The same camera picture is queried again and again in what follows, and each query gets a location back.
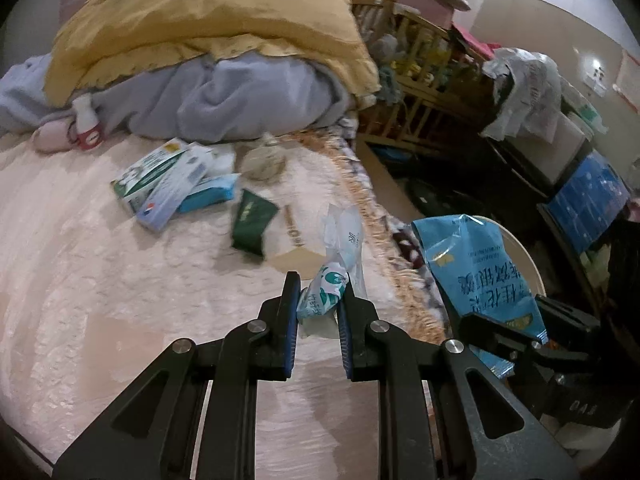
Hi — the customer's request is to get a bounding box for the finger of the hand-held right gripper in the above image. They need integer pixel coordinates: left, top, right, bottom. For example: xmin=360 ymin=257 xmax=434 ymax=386
xmin=459 ymin=314 xmax=592 ymax=369
xmin=535 ymin=295 xmax=604 ymax=357

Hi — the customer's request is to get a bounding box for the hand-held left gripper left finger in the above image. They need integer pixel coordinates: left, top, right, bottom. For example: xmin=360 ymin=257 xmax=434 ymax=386
xmin=52 ymin=270 xmax=302 ymax=480

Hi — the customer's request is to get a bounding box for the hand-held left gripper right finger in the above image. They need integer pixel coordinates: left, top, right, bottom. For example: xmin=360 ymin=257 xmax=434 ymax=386
xmin=336 ymin=280 xmax=581 ymax=480

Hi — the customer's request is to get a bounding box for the white torn plastic packet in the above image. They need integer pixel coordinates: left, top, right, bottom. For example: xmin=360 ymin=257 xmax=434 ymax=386
xmin=296 ymin=202 xmax=368 ymax=323

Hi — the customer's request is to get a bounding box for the blue snack packet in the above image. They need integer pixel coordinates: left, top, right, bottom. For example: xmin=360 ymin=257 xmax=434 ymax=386
xmin=411 ymin=214 xmax=546 ymax=380

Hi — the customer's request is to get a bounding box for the white waste bin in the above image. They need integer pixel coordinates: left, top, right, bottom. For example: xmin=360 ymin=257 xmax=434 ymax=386
xmin=415 ymin=215 xmax=547 ymax=341

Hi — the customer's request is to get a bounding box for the dark green packet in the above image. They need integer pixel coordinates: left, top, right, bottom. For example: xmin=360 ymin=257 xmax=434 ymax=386
xmin=231 ymin=189 xmax=280 ymax=262

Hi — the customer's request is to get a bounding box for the light blue tissue packet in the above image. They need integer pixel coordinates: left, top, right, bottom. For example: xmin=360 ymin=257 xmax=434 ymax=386
xmin=175 ymin=172 xmax=243 ymax=213

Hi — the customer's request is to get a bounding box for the beige paper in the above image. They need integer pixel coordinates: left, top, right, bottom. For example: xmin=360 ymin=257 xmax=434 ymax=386
xmin=240 ymin=132 xmax=288 ymax=181

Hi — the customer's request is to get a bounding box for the white and blue medicine box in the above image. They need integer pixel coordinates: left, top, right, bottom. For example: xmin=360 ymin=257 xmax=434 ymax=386
xmin=136 ymin=144 xmax=221 ymax=233

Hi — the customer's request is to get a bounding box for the white tissue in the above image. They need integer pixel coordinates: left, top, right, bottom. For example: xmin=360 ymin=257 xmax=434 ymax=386
xmin=202 ymin=146 xmax=237 ymax=177

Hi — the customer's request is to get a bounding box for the green and white medicine box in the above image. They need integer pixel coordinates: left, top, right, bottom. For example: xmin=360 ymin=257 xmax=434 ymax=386
xmin=111 ymin=137 xmax=193 ymax=213

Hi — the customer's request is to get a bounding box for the brown white patterned blanket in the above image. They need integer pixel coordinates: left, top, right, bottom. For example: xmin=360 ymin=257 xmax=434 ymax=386
xmin=345 ymin=115 xmax=453 ymax=346

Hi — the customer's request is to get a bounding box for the blue tissue multipack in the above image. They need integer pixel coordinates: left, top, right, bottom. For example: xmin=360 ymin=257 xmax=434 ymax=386
xmin=547 ymin=152 xmax=632 ymax=256

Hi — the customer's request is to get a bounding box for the toilet paper pack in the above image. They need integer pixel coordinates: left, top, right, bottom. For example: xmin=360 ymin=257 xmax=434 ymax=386
xmin=562 ymin=92 xmax=610 ymax=135

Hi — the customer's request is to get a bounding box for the white plastic bag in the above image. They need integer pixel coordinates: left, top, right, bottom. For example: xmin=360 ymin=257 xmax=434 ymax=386
xmin=482 ymin=52 xmax=568 ymax=141

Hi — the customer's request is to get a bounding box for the wooden crib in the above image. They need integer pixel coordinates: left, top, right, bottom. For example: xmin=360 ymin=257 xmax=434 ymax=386
xmin=347 ymin=0 xmax=501 ymax=148

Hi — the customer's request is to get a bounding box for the lavender fleece blanket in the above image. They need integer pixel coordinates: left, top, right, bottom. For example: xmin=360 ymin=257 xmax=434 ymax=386
xmin=0 ymin=52 xmax=361 ymax=141

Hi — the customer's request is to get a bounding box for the colourful clothes pile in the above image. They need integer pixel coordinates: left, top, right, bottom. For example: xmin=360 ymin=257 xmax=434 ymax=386
xmin=380 ymin=35 xmax=451 ymax=86

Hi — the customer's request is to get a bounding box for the white bottle with red label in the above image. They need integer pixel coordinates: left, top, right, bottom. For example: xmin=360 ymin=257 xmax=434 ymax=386
xmin=70 ymin=92 xmax=106 ymax=151

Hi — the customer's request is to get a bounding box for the pink soft item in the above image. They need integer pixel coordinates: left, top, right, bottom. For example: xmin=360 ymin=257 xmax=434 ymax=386
xmin=32 ymin=120 xmax=76 ymax=153

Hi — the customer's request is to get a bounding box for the yellow quilted pillow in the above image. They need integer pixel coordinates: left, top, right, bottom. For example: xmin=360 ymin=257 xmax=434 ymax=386
xmin=44 ymin=0 xmax=381 ymax=111

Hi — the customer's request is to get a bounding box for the wooden bed frame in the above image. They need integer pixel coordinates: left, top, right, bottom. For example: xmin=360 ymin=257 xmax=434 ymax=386
xmin=357 ymin=140 xmax=426 ymax=221

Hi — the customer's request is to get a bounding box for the red wall poster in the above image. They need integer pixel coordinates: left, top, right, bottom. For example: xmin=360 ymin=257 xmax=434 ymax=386
xmin=615 ymin=49 xmax=640 ymax=98

